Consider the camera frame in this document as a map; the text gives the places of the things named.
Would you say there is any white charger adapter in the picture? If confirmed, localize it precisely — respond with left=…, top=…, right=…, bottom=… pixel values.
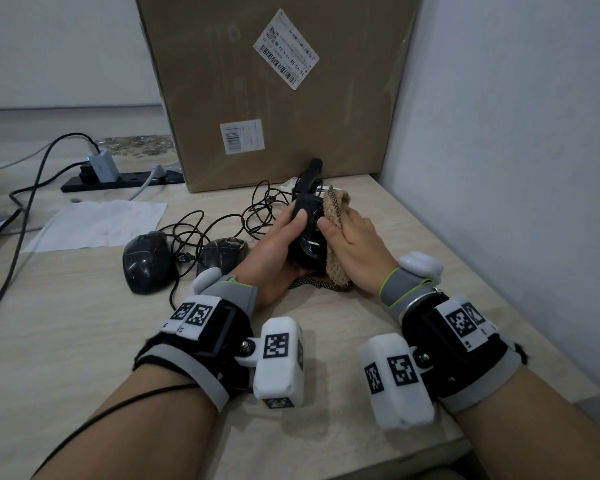
left=87, top=149, right=119, bottom=184

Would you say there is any person's left hand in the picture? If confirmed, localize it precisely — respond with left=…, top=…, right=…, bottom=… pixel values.
left=229, top=207, right=311, bottom=311

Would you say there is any person's right hand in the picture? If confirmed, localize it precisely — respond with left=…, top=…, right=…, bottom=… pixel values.
left=317, top=207, right=401, bottom=298

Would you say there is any white plug with cable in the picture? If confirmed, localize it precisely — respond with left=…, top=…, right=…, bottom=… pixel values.
left=128, top=163, right=170, bottom=201

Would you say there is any beige woven cloth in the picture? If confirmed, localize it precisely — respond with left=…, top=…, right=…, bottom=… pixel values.
left=288, top=185, right=354, bottom=291

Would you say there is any large brown cardboard box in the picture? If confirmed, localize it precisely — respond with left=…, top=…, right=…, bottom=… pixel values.
left=134, top=0, right=424, bottom=194

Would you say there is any person's right forearm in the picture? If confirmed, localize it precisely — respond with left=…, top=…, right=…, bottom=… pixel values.
left=452, top=366, right=600, bottom=480

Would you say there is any person's left forearm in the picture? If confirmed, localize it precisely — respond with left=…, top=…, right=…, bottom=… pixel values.
left=30, top=365, right=220, bottom=480

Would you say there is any white wrist tracker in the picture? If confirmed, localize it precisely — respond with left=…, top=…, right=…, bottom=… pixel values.
left=398, top=251, right=445, bottom=286
left=192, top=267, right=225, bottom=296

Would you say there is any black right wrist mount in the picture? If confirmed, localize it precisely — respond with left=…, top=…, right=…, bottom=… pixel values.
left=401, top=292, right=529, bottom=414

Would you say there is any white tissue paper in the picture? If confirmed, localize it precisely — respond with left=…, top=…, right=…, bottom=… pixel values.
left=22, top=199, right=169, bottom=254

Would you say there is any small white box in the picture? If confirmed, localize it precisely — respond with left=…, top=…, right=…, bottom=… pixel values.
left=284, top=177, right=332, bottom=197

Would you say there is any thick black cable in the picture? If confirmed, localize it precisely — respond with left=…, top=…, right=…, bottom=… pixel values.
left=0, top=133, right=101, bottom=336

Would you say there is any grey left wristband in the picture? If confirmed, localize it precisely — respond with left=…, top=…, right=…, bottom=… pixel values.
left=207, top=276, right=259, bottom=318

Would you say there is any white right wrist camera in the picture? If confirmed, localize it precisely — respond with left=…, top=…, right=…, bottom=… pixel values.
left=358, top=333, right=436, bottom=431

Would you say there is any grey wristband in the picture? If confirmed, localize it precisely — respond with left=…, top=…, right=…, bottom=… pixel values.
left=379, top=267, right=439, bottom=321
left=207, top=276, right=259, bottom=318

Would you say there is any thin black forearm cable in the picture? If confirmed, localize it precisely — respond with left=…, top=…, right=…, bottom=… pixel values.
left=32, top=384, right=202, bottom=476

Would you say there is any black wrist mount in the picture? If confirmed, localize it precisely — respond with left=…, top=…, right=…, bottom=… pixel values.
left=132, top=295, right=257, bottom=412
left=401, top=292, right=529, bottom=414

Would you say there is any black stick-shaped device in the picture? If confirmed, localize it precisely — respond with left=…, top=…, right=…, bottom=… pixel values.
left=294, top=158, right=325, bottom=196

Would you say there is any pile of small metal pieces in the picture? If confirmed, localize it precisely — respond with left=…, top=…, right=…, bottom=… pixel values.
left=99, top=135, right=174, bottom=158

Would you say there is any black power strip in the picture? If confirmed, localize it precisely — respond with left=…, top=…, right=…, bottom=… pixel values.
left=60, top=169, right=186, bottom=193

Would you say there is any white right wrist tracker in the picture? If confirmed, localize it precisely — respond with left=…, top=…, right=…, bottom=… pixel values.
left=398, top=251, right=445, bottom=286

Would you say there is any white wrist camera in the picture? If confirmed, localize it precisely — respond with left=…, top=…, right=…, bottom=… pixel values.
left=358, top=333, right=436, bottom=431
left=236, top=317, right=306, bottom=410

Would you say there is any white left wrist tracker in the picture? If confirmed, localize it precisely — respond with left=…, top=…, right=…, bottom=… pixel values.
left=192, top=267, right=225, bottom=296

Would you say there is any grey right wristband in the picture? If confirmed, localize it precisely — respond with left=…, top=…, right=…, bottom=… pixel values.
left=379, top=267, right=439, bottom=321

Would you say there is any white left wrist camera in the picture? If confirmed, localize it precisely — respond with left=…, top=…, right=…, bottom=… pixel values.
left=236, top=317, right=306, bottom=410

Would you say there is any black left wrist mount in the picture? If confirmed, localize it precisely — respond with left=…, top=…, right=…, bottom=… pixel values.
left=132, top=295, right=257, bottom=412

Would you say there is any grey cable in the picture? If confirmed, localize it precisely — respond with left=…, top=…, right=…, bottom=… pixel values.
left=0, top=142, right=57, bottom=176

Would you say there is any large glossy black computer mouse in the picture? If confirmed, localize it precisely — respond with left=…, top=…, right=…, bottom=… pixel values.
left=122, top=231, right=176, bottom=296

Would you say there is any small glossy black computer mouse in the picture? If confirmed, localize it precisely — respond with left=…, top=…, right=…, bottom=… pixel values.
left=196, top=237, right=250, bottom=276

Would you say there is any tangle of thin black cables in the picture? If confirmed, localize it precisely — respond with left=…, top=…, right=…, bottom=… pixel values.
left=157, top=180, right=301, bottom=311

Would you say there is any black computer mouse with cable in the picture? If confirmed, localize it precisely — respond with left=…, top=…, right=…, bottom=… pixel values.
left=287, top=192, right=331, bottom=272

